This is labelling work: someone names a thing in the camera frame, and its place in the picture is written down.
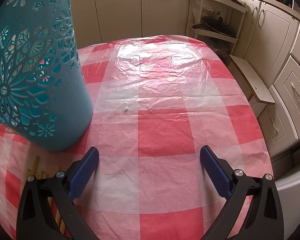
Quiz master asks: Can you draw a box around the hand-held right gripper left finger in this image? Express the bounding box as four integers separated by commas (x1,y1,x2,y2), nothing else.
16,147,100,240

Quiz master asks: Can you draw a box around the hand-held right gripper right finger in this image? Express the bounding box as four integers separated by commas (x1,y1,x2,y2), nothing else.
199,145,284,240

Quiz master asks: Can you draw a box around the bunch of wooden chopsticks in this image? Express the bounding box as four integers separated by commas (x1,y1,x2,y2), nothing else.
26,155,68,234

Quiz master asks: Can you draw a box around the teal perforated utensil holder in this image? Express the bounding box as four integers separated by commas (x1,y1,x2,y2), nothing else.
0,0,94,152

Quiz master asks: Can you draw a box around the red checkered plastic tablecloth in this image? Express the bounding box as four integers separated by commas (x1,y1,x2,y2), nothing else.
0,35,274,240

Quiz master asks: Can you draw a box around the low wooden stool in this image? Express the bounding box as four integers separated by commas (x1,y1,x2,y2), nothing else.
229,54,275,117

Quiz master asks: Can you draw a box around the dark frying pan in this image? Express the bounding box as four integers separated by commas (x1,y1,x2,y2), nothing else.
202,16,235,37

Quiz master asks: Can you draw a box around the cream cabinet row with drawers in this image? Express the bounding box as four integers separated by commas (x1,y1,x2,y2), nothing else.
230,0,300,157

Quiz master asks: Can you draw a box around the white tiered storage rack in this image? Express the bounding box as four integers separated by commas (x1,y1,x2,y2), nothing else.
186,0,248,55

